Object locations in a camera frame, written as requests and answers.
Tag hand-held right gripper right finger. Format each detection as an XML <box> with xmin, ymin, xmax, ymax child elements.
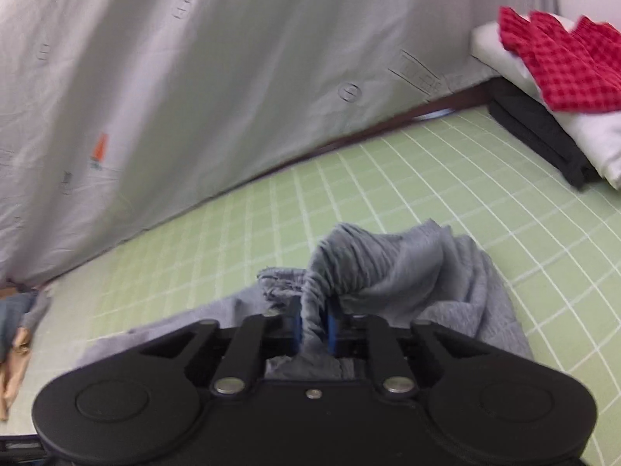
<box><xmin>327</xmin><ymin>313</ymin><xmax>493</xmax><ymax>395</ymax></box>

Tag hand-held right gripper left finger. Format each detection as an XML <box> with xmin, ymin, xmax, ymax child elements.
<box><xmin>131</xmin><ymin>301</ymin><xmax>302</xmax><ymax>395</ymax></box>

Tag grey sweatpants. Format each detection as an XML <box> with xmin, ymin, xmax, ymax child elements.
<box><xmin>73</xmin><ymin>221</ymin><xmax>534</xmax><ymax>382</ymax></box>

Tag green checked mat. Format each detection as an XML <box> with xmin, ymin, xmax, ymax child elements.
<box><xmin>0</xmin><ymin>107</ymin><xmax>621</xmax><ymax>447</ymax></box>

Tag grey carrot print sheet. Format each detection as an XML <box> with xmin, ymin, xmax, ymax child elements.
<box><xmin>0</xmin><ymin>0</ymin><xmax>559</xmax><ymax>287</ymax></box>

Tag light grey garment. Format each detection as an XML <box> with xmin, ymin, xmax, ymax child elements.
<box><xmin>19</xmin><ymin>286</ymin><xmax>54</xmax><ymax>336</ymax></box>

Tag beige garment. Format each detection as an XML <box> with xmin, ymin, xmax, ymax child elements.
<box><xmin>0</xmin><ymin>327</ymin><xmax>32</xmax><ymax>421</ymax></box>

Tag dark blue denim jeans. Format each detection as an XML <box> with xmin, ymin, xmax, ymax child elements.
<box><xmin>0</xmin><ymin>296</ymin><xmax>35</xmax><ymax>360</ymax></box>

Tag black folded garment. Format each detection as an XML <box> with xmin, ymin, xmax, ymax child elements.
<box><xmin>487</xmin><ymin>78</ymin><xmax>600</xmax><ymax>190</ymax></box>

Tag white folded cloth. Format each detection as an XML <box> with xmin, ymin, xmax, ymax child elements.
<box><xmin>470</xmin><ymin>14</ymin><xmax>621</xmax><ymax>190</ymax></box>

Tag red checked cloth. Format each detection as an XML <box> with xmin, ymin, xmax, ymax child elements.
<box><xmin>500</xmin><ymin>5</ymin><xmax>621</xmax><ymax>112</ymax></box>

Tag dark wooden frame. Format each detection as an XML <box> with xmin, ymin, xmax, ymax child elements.
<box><xmin>310</xmin><ymin>85</ymin><xmax>496</xmax><ymax>156</ymax></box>

